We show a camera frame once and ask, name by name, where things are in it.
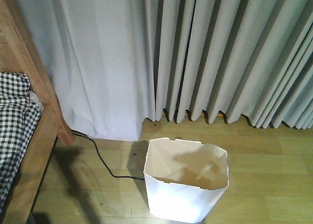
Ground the wooden bed frame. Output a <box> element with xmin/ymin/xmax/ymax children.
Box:
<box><xmin>0</xmin><ymin>0</ymin><xmax>74</xmax><ymax>224</ymax></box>

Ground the black power cable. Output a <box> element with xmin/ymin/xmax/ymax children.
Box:
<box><xmin>72</xmin><ymin>131</ymin><xmax>145</xmax><ymax>181</ymax></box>

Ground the white plastic trash bin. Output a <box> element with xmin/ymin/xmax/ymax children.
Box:
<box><xmin>143</xmin><ymin>137</ymin><xmax>229</xmax><ymax>224</ymax></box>

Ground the black white checkered bedding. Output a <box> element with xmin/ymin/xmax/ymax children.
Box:
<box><xmin>0</xmin><ymin>72</ymin><xmax>41</xmax><ymax>210</ymax></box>

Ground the grey pleated curtain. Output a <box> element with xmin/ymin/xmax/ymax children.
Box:
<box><xmin>143</xmin><ymin>0</ymin><xmax>313</xmax><ymax>129</ymax></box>

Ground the white sheer curtain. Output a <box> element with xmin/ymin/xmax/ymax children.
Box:
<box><xmin>16</xmin><ymin>0</ymin><xmax>153</xmax><ymax>141</ymax></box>

